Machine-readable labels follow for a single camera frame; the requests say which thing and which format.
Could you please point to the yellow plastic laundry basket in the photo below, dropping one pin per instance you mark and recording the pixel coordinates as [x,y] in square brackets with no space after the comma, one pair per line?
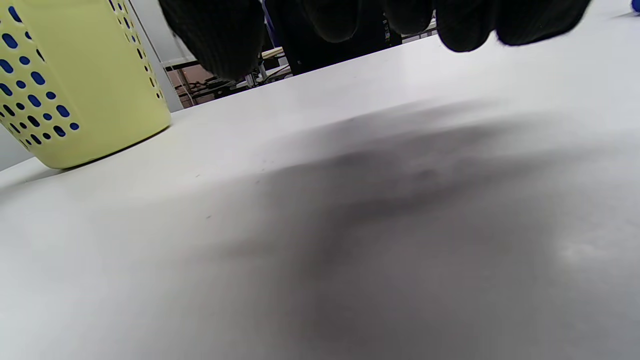
[100,75]

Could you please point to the person's right hand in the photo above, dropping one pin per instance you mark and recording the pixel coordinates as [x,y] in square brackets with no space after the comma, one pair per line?
[220,35]

